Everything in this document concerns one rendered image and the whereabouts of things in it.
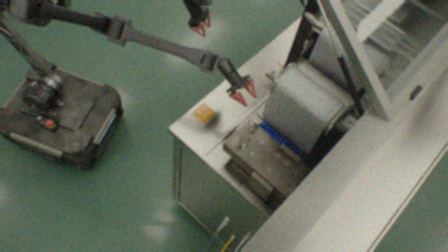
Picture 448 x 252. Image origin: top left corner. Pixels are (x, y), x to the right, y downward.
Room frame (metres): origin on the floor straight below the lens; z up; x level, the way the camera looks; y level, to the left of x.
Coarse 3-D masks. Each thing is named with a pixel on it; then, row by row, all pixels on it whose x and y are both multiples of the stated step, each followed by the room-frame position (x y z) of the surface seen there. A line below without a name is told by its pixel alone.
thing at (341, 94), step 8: (304, 64) 1.13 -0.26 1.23; (304, 72) 1.10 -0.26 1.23; (312, 72) 1.10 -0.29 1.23; (320, 72) 1.12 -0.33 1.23; (320, 80) 1.07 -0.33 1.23; (328, 80) 1.08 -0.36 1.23; (328, 88) 1.04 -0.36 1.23; (336, 88) 1.05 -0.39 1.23; (336, 96) 1.02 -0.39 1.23; (344, 96) 1.02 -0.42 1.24; (352, 104) 0.99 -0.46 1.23
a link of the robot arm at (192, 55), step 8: (120, 16) 1.16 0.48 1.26; (128, 24) 1.14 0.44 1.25; (128, 32) 1.11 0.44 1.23; (136, 32) 1.12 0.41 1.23; (144, 32) 1.14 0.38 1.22; (112, 40) 1.08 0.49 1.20; (120, 40) 1.09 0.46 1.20; (128, 40) 1.09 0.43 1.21; (136, 40) 1.10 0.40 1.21; (144, 40) 1.10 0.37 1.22; (152, 40) 1.11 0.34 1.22; (160, 40) 1.11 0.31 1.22; (160, 48) 1.09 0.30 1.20; (168, 48) 1.09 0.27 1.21; (176, 48) 1.10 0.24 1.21; (184, 48) 1.11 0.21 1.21; (192, 48) 1.11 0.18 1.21; (176, 56) 1.08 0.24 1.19; (184, 56) 1.08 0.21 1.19; (192, 56) 1.09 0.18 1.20; (208, 56) 1.10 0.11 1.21; (216, 56) 1.12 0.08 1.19; (200, 64) 1.07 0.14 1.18; (208, 64) 1.08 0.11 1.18
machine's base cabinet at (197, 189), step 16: (176, 144) 0.89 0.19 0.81; (176, 160) 0.89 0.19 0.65; (192, 160) 0.84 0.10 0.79; (176, 176) 0.89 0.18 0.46; (192, 176) 0.83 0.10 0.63; (208, 176) 0.79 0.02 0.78; (176, 192) 0.88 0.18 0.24; (192, 192) 0.83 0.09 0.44; (208, 192) 0.78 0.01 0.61; (224, 192) 0.73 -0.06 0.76; (192, 208) 0.82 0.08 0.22; (208, 208) 0.77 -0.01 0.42; (224, 208) 0.72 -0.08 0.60; (240, 208) 0.68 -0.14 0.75; (208, 224) 0.75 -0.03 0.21; (240, 224) 0.67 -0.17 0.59; (256, 224) 0.63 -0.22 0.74; (224, 240) 0.69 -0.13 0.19; (240, 240) 0.65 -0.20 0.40
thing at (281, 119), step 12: (276, 108) 0.96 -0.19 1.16; (264, 120) 0.97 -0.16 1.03; (276, 120) 0.95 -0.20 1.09; (288, 120) 0.92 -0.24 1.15; (300, 120) 0.90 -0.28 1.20; (288, 132) 0.91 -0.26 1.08; (300, 132) 0.89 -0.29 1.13; (312, 132) 0.87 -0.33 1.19; (300, 144) 0.88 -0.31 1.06; (312, 144) 0.85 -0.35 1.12
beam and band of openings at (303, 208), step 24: (432, 72) 0.85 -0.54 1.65; (360, 120) 0.64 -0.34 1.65; (384, 120) 0.66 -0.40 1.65; (336, 144) 0.56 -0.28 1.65; (360, 144) 0.57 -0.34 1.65; (336, 168) 0.49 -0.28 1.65; (360, 168) 0.51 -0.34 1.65; (312, 192) 0.42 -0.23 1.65; (336, 192) 0.43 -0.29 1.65; (288, 216) 0.35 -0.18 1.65; (312, 216) 0.36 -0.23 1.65; (264, 240) 0.29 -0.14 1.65; (288, 240) 0.30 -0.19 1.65
